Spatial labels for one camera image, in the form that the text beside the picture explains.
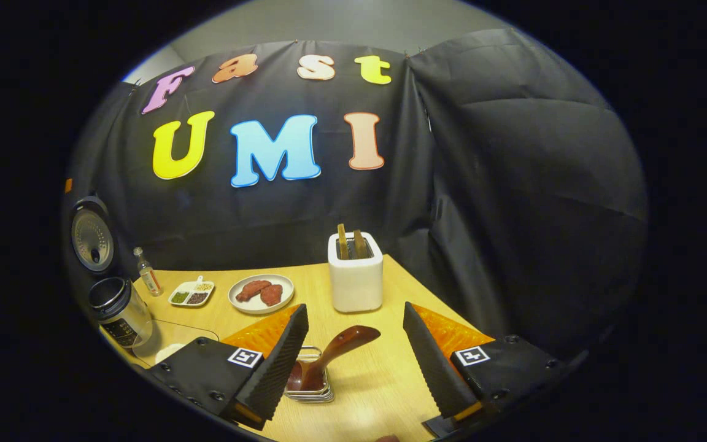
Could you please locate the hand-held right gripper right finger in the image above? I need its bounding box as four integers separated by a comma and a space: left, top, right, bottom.
403, 301, 575, 438

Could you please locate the brown wooden spoon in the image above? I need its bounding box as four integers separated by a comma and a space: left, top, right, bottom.
286, 325, 382, 392

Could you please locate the clear chopstick holder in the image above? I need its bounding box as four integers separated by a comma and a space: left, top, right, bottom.
284, 346, 336, 403

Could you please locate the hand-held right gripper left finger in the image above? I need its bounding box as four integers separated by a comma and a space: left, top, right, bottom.
148, 303, 310, 430

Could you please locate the clear glass tray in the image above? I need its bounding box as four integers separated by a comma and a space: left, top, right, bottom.
133, 319, 220, 366

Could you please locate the grey and silver rice cooker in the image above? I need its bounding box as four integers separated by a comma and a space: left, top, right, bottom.
70, 195, 153, 349

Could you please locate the white round plate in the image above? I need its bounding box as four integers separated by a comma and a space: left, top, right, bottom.
228, 274, 295, 316

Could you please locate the white divided bean dish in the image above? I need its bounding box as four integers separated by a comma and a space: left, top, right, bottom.
168, 276, 215, 308

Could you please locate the small clear glass bottle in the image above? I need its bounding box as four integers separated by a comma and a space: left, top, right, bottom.
133, 247, 164, 298

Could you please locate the white toaster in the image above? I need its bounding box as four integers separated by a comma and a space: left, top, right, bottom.
328, 232, 384, 313

